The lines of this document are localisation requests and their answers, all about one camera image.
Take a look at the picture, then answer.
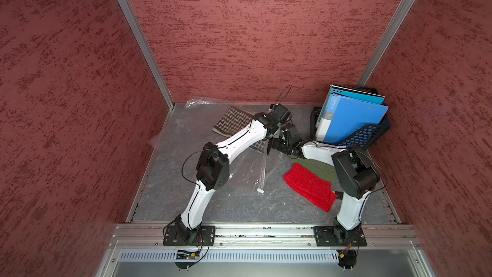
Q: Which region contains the houndstooth black white scarf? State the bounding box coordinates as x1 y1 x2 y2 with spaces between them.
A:
212 106 265 151

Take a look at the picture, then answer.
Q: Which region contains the olive green knit scarf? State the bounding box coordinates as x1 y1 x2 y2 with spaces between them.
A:
290 158 338 183

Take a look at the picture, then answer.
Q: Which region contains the red knit scarf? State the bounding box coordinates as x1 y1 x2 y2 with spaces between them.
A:
283 164 337 212

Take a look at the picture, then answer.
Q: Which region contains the clear plastic vacuum bag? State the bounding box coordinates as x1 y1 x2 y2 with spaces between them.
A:
149 97 273 178

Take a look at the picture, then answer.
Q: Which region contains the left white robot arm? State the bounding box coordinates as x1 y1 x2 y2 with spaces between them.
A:
163 109 290 246

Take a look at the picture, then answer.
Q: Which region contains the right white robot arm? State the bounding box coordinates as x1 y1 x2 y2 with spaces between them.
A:
266 124 388 247

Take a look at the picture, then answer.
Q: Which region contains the blue folder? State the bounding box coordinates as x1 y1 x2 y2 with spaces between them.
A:
315 94 389 144

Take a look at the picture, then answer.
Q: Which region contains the teal notebook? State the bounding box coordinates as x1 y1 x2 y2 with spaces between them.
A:
324 84 385 106

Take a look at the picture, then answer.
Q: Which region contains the black mesh file basket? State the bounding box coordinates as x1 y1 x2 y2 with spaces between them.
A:
310 87 390 150

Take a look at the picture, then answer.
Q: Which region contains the yellow black handled screwdriver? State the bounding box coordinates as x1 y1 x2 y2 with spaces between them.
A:
333 191 344 200

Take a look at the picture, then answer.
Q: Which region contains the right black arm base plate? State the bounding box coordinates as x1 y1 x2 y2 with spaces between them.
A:
313 226 367 248

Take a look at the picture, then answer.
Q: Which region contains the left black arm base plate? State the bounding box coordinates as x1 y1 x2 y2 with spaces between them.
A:
162 225 216 247

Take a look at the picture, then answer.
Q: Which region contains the aluminium front rail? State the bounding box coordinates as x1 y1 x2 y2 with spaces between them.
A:
109 223 422 250

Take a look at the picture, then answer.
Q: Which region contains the right aluminium corner post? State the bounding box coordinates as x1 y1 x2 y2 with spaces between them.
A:
356 0 416 87

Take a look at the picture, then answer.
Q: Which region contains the aluminium corner post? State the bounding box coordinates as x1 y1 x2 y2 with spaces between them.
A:
356 0 416 87
117 0 176 111

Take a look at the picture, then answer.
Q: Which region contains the left aluminium corner post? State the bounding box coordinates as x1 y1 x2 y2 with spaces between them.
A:
117 0 176 111

